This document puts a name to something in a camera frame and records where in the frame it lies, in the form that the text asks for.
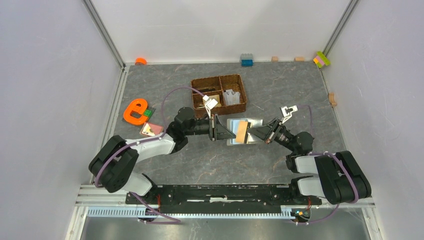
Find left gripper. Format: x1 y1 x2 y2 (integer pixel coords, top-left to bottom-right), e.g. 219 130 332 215
184 112 236 141

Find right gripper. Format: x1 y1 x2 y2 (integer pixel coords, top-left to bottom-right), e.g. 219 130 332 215
246 118 296 153

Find grey card holder wallet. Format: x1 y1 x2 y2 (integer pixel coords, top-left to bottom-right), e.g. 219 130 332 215
226 118 263 146

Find tan credit card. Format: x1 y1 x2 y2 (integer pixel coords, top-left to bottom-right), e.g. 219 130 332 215
234 120 251 144

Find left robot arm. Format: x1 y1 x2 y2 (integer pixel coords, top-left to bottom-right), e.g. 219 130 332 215
88 107 236 204

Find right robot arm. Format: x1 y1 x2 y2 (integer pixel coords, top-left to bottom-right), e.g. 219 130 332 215
247 119 372 205

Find yellow card in basket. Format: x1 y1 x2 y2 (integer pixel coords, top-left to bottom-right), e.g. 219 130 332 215
209 94 222 108

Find white cards in basket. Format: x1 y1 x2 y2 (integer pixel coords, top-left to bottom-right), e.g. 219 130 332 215
223 89 241 106

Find brown wicker divided basket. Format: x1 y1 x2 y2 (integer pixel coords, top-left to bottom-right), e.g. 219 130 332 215
191 74 248 118

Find black item in basket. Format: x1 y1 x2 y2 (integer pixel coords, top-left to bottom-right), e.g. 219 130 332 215
192 86 217 93

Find blue grey toy brick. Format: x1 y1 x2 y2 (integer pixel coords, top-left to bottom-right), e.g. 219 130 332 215
240 53 254 67

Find green toy block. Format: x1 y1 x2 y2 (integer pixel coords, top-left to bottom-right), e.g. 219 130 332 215
143 109 154 118

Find wooden arch block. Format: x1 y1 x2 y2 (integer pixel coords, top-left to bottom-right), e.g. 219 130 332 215
328 92 338 108

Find orange plastic tape dispenser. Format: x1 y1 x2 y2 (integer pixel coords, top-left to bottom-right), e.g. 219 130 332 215
123 98 148 126

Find multicolour toy brick stack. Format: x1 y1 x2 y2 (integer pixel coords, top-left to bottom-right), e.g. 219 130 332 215
313 51 331 69

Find orange round cap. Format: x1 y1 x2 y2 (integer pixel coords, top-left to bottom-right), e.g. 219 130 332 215
134 57 147 65

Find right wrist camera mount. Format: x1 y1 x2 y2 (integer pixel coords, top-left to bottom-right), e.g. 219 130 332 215
280 105 298 124

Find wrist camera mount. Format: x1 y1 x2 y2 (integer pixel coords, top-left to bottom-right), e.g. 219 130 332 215
280 105 298 124
202 95 218 118

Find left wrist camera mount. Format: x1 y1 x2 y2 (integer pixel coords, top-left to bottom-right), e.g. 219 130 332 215
202 95 218 118

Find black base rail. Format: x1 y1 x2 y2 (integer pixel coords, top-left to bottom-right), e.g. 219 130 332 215
141 184 322 214

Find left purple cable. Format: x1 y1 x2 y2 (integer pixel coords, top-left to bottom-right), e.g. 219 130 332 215
94 87 206 225

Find purple cable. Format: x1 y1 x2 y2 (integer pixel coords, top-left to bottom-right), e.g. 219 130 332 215
94 87 206 225
293 104 360 226

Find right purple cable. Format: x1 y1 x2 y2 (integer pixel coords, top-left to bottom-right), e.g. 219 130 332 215
293 104 360 226

